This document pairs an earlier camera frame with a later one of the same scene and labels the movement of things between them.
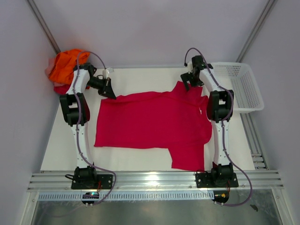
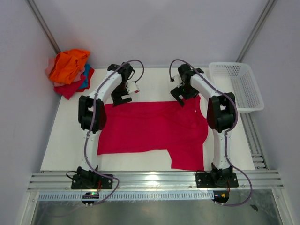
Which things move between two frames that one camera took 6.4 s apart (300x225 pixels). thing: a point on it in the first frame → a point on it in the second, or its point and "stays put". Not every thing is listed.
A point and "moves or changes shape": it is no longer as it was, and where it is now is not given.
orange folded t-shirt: [65, 63] stays put
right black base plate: [206, 180] stays put
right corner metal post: [268, 8] stays put
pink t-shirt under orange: [51, 61] stays put
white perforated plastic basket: [239, 78] stays put
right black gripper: [186, 77] → [177, 92]
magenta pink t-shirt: [172, 120] moves or changes shape
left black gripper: [107, 90] → [117, 98]
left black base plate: [106, 181] stays put
